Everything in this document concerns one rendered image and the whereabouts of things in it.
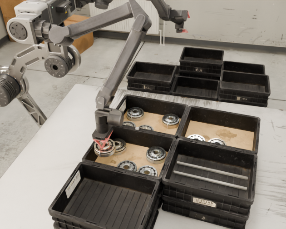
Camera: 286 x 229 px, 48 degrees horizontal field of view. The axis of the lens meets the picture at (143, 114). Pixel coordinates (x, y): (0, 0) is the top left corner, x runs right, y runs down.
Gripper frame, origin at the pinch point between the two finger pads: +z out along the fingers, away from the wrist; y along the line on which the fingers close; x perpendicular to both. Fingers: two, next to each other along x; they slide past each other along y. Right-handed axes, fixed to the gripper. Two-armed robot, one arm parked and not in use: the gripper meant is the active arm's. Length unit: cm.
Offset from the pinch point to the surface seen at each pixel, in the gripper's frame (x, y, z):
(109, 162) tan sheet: -1.5, 1.3, 14.8
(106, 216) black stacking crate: -13.1, -28.5, 13.6
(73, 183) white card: 6.2, -21.1, 7.9
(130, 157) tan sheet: -10.1, 8.3, 14.6
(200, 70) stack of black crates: -20, 165, 51
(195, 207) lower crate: -49, -10, 16
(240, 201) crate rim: -67, -9, 3
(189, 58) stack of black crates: -4, 189, 54
